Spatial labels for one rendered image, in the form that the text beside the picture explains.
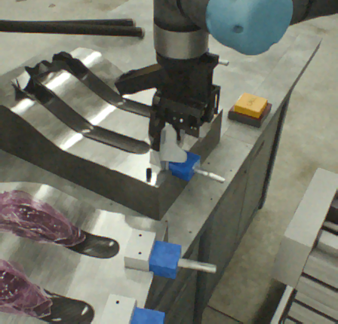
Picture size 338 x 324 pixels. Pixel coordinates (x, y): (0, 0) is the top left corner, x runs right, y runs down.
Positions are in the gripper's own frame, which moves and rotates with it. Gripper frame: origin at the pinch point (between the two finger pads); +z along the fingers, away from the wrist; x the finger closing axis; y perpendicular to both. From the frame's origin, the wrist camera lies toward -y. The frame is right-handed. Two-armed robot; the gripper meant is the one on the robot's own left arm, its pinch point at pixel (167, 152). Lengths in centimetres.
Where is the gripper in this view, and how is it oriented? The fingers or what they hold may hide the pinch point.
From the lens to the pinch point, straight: 70.0
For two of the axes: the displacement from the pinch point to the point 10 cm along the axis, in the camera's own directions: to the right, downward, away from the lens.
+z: 0.0, 7.4, 6.7
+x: 5.0, -5.8, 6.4
